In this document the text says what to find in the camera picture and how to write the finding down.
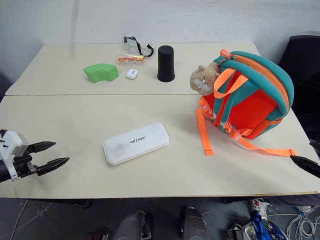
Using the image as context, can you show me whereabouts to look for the black chair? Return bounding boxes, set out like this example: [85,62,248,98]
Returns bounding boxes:
[276,34,320,142]

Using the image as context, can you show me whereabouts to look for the dark rounded shape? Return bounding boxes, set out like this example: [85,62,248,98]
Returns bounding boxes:
[179,206,209,240]
[113,210,154,240]

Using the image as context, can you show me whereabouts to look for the orange and teal backpack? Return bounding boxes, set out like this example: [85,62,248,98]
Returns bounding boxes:
[196,49,298,157]

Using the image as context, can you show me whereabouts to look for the beige hamster plush toy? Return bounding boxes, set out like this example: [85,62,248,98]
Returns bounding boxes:
[189,61,221,97]

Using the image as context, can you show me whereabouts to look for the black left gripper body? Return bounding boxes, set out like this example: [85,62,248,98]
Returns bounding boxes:
[12,146,39,179]

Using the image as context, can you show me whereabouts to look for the clear safety goggles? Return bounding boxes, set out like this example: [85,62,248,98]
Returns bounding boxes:
[122,35,155,58]

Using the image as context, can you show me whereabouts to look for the orange cable in plastic bag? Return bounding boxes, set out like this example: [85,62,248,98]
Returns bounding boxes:
[116,52,148,65]

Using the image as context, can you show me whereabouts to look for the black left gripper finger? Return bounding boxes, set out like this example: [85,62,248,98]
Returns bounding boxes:
[36,157,71,177]
[26,141,57,155]

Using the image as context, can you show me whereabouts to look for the white cable bundle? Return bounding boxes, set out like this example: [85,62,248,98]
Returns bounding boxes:
[286,207,320,239]

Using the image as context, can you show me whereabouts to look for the white rectangular case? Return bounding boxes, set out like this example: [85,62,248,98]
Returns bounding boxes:
[102,122,171,166]

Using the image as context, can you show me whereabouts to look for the green foam block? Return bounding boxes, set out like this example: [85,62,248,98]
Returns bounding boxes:
[82,62,120,84]

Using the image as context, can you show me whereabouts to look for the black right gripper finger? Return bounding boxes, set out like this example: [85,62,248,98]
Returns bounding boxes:
[289,154,320,179]

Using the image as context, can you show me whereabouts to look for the blue and white object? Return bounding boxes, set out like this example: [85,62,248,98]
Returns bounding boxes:
[248,198,285,240]

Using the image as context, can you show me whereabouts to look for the white earbuds case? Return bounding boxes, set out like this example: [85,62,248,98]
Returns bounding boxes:
[125,68,139,81]

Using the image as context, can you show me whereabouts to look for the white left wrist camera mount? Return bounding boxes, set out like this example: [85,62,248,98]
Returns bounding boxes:
[0,129,30,182]

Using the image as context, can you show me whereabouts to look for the black tapered cup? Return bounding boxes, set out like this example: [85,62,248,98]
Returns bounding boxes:
[156,45,176,83]

